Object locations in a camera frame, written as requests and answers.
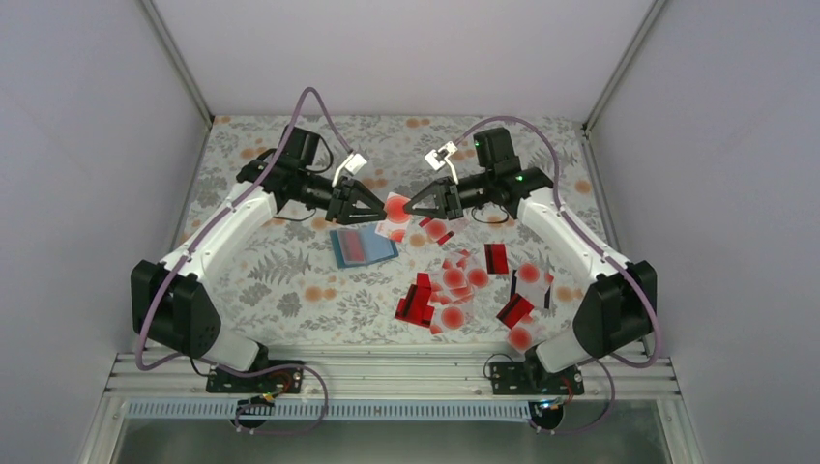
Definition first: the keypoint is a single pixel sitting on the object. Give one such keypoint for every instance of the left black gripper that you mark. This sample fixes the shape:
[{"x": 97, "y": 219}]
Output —
[{"x": 342, "y": 194}]

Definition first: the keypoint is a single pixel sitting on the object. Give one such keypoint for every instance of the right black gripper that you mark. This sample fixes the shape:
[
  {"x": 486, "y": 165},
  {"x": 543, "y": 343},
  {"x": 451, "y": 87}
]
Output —
[{"x": 453, "y": 210}]

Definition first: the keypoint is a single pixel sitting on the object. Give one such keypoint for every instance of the teal leather card holder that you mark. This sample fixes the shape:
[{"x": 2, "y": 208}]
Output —
[{"x": 377, "y": 248}]

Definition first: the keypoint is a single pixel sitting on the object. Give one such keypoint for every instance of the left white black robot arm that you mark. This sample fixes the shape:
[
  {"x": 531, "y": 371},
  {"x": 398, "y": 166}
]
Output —
[{"x": 171, "y": 302}]

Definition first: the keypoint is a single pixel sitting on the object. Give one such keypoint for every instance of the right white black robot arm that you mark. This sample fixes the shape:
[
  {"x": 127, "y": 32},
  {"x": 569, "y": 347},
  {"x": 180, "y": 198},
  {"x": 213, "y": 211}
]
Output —
[{"x": 619, "y": 305}]

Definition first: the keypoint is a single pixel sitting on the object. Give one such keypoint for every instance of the dark red striped card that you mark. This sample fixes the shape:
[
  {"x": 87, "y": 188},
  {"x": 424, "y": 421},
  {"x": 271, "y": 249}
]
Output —
[{"x": 496, "y": 259}]

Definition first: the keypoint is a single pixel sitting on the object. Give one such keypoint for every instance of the red card with stripe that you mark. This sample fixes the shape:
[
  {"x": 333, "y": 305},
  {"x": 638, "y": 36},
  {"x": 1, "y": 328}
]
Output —
[{"x": 414, "y": 308}]

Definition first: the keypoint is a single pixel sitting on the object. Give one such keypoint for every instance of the floral patterned table mat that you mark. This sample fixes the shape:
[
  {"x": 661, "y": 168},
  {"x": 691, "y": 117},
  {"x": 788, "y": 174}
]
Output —
[{"x": 284, "y": 286}]

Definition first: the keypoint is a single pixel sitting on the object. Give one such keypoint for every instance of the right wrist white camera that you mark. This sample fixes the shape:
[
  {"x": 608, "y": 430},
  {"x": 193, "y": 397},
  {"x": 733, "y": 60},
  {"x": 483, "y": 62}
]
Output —
[{"x": 440, "y": 158}]

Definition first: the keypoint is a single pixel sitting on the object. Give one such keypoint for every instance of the wrist white camera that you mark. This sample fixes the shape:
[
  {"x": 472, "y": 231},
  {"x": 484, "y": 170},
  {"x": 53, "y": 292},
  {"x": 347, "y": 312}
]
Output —
[
  {"x": 352, "y": 164},
  {"x": 440, "y": 158}
]

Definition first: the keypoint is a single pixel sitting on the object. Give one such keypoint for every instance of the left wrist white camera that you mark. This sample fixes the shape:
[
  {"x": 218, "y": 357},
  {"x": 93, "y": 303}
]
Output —
[{"x": 352, "y": 164}]

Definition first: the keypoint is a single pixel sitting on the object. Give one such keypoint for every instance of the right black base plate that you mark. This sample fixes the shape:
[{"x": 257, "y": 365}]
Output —
[{"x": 520, "y": 378}]

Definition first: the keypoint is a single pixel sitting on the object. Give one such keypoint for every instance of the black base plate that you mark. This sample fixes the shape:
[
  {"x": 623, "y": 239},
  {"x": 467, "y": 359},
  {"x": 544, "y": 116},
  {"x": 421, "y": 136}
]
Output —
[
  {"x": 288, "y": 379},
  {"x": 520, "y": 378}
]

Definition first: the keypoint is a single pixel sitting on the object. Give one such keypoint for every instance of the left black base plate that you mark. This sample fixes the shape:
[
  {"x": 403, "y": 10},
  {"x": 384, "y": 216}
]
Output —
[{"x": 288, "y": 379}]

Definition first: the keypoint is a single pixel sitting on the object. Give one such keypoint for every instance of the aluminium rail frame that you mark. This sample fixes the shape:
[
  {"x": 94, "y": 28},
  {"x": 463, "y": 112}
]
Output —
[{"x": 417, "y": 372}]

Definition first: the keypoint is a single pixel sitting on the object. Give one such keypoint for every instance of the blue slotted cable duct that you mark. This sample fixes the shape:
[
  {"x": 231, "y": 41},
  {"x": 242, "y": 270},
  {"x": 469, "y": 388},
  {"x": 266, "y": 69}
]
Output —
[{"x": 336, "y": 410}]

